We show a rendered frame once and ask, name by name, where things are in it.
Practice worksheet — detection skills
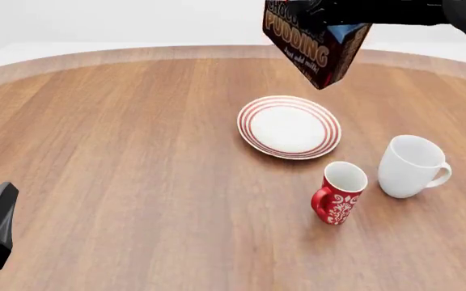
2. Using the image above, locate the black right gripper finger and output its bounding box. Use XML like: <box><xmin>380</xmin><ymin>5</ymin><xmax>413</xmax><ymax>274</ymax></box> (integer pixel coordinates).
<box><xmin>294</xmin><ymin>0</ymin><xmax>332</xmax><ymax>27</ymax></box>

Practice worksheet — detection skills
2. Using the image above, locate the chocolate pudding box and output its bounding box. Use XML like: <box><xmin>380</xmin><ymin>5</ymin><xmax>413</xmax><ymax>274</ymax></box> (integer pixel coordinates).
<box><xmin>261</xmin><ymin>0</ymin><xmax>374</xmax><ymax>91</ymax></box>

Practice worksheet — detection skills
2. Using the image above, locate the white plate with red rings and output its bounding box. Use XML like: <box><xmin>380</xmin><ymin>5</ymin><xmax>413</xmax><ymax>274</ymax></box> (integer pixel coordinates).
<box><xmin>236</xmin><ymin>95</ymin><xmax>343</xmax><ymax>161</ymax></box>

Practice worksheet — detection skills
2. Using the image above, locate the white mug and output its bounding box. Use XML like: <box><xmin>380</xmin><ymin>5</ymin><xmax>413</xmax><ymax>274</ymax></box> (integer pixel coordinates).
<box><xmin>377</xmin><ymin>134</ymin><xmax>453</xmax><ymax>200</ymax></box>

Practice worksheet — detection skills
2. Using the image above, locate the red patterned mug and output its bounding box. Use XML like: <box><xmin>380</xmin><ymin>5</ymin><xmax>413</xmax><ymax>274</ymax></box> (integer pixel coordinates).
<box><xmin>311</xmin><ymin>160</ymin><xmax>369</xmax><ymax>226</ymax></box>

